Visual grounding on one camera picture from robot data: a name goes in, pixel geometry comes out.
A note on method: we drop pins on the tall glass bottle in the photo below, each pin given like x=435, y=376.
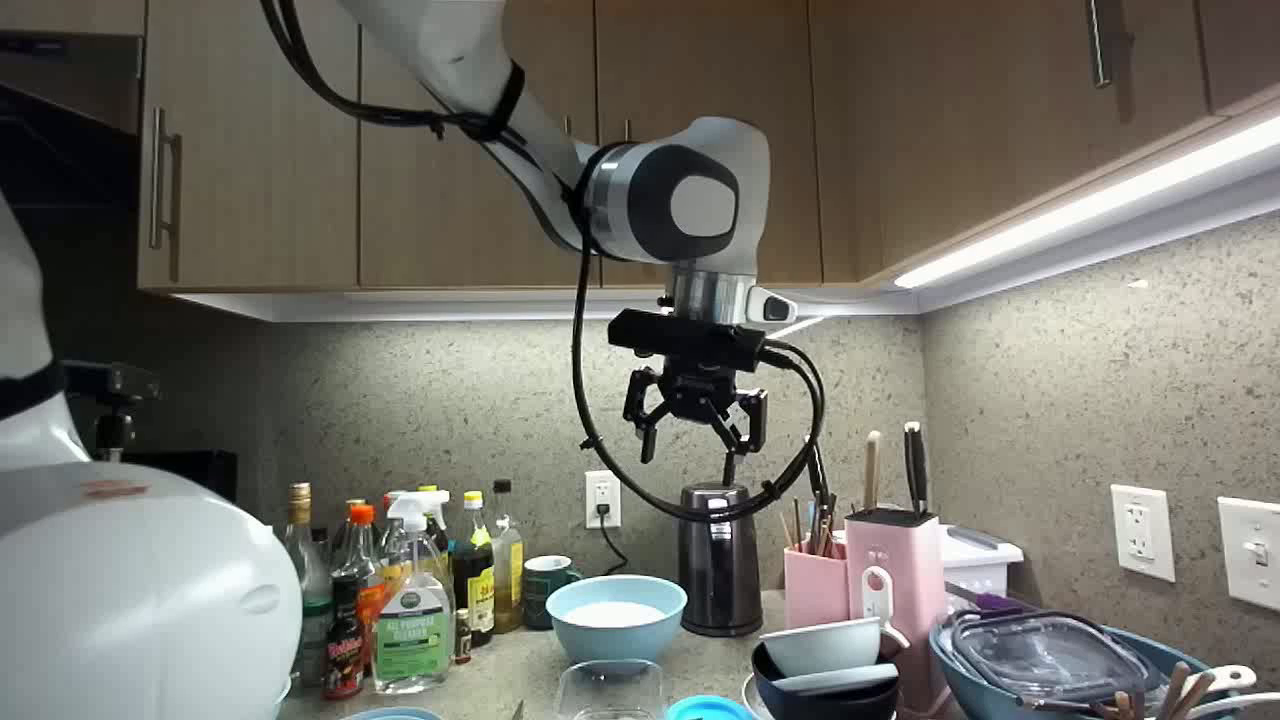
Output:
x=313, y=587

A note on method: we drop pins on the stacked dark bowls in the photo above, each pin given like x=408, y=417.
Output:
x=836, y=671

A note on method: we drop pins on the light blue mixing bowl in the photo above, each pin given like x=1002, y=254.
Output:
x=616, y=619

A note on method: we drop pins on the black electric kettle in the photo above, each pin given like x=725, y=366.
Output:
x=719, y=565

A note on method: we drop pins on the wooden upper cabinets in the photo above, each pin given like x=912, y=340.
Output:
x=283, y=144

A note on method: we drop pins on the teal dish bowl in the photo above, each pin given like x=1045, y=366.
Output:
x=983, y=701

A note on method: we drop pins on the white double light switch plate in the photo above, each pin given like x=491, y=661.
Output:
x=1248, y=543

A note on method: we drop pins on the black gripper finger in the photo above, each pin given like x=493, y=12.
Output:
x=743, y=421
x=643, y=414

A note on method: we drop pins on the dark soy sauce bottle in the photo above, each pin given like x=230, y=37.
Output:
x=478, y=570

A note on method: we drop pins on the yellow cap oil bottle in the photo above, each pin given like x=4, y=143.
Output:
x=508, y=559

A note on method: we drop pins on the under cabinet light strip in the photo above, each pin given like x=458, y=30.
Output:
x=1209, y=176

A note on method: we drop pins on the white gfci outlet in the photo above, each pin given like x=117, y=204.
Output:
x=1140, y=531

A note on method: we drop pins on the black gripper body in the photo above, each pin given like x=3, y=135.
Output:
x=699, y=388

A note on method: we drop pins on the orange cap bottle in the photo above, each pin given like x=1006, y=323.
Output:
x=356, y=553

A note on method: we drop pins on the pink utensil holder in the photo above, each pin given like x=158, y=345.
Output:
x=813, y=588

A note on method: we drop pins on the pink knife block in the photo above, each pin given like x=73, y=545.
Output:
x=892, y=570

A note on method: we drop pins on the white wall outlet left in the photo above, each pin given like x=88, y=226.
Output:
x=600, y=499

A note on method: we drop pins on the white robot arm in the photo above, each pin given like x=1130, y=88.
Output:
x=133, y=595

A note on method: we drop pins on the blue lid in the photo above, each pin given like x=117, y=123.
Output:
x=706, y=709

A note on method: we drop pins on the clear glass cup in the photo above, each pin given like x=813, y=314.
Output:
x=608, y=690

